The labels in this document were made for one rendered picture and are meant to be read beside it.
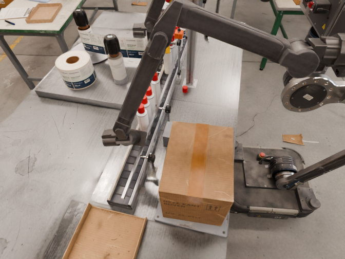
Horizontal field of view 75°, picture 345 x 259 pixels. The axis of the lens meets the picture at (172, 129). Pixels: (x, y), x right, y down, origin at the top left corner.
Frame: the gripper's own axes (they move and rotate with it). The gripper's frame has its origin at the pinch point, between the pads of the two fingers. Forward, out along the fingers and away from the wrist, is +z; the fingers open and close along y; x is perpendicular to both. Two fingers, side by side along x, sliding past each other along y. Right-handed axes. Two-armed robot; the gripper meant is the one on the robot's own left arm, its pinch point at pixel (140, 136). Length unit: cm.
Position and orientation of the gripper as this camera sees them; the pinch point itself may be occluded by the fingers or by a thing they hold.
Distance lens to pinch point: 109.7
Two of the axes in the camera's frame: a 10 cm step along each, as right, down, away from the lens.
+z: 1.6, -0.2, 9.9
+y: -9.7, -1.8, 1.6
